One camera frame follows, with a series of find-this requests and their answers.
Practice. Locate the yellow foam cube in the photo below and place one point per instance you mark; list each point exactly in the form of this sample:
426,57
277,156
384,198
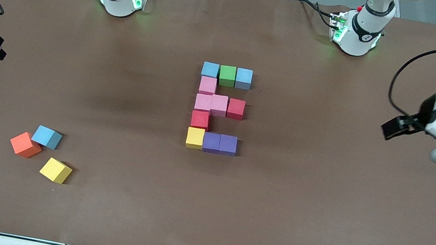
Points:
55,169
195,138

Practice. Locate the green foam cube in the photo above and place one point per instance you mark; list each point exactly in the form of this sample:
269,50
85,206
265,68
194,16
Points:
227,75

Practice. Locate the purple foam cube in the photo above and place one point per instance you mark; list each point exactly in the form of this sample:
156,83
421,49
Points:
211,142
228,145

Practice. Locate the blue foam cube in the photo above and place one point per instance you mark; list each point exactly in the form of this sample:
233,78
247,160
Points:
243,78
46,136
210,69

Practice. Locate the orange foam cube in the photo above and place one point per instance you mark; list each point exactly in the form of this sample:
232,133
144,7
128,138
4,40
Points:
25,144

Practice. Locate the red foam cube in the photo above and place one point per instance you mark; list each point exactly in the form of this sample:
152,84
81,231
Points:
236,108
200,119

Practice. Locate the brown table mat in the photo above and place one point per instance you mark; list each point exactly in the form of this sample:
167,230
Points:
166,212

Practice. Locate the pink foam cube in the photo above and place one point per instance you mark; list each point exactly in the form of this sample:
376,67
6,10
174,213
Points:
208,85
202,102
219,105

